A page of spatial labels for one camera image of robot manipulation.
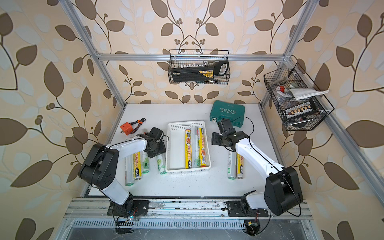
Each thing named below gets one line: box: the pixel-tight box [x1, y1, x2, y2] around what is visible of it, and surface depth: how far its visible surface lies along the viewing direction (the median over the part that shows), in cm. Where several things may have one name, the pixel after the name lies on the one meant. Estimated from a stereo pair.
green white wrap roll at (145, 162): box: [141, 151, 150, 174], surface depth 87 cm
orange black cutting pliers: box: [129, 117, 146, 134], surface depth 110 cm
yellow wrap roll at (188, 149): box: [185, 129, 192, 169], surface depth 93 cm
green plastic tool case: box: [209, 100, 246, 128], surface depth 111 cm
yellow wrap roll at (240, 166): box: [236, 153, 244, 180], surface depth 86 cm
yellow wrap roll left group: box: [133, 151, 143, 181], surface depth 86 cm
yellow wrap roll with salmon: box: [198, 127, 207, 168], surface depth 93 cm
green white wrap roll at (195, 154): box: [191, 126, 200, 168], surface depth 93 cm
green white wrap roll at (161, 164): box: [157, 153, 168, 175], surface depth 88 cm
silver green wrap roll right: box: [227, 151, 237, 180], surface depth 86 cm
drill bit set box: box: [282, 100, 318, 120], surface depth 69 cm
